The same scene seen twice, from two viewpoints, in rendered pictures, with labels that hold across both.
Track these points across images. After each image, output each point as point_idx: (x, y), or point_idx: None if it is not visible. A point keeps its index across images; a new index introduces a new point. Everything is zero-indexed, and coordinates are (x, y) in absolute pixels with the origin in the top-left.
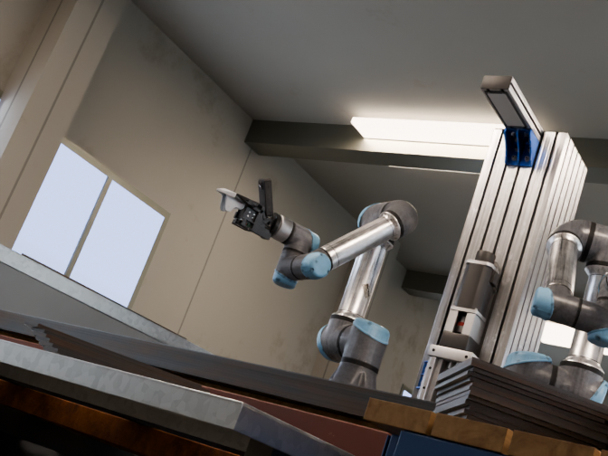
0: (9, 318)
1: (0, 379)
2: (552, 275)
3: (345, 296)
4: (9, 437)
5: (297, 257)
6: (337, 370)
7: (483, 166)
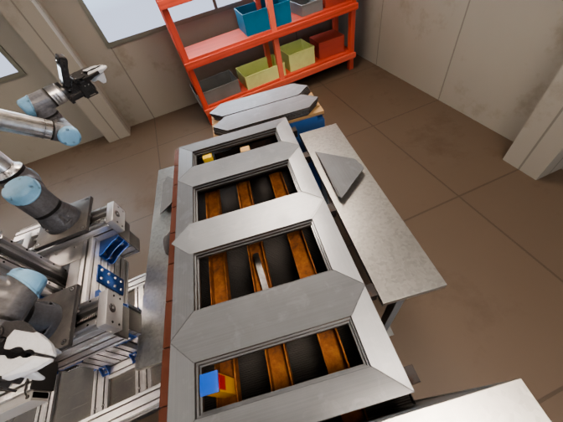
0: None
1: (336, 328)
2: (37, 121)
3: None
4: None
5: (10, 310)
6: (38, 324)
7: None
